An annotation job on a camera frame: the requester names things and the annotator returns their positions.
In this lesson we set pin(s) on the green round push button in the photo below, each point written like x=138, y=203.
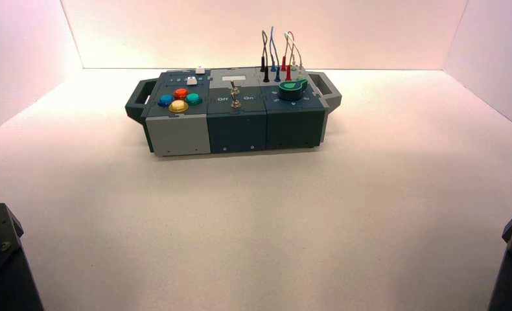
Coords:
x=193, y=99

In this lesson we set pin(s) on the red round push button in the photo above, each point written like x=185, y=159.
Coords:
x=181, y=93

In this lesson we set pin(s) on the yellow round push button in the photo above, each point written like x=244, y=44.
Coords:
x=178, y=106

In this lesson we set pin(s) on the white slider knob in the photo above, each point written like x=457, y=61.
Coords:
x=191, y=80
x=200, y=70

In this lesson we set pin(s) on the metal toggle switch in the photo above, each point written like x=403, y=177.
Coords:
x=234, y=87
x=236, y=103

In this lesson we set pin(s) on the blue round push button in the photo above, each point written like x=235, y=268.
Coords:
x=166, y=101

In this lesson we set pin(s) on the green rotary knob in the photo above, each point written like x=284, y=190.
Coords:
x=292, y=90

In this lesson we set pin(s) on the grey and teal control box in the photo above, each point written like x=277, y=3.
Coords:
x=236, y=129

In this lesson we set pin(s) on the small white display screen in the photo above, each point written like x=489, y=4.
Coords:
x=233, y=78

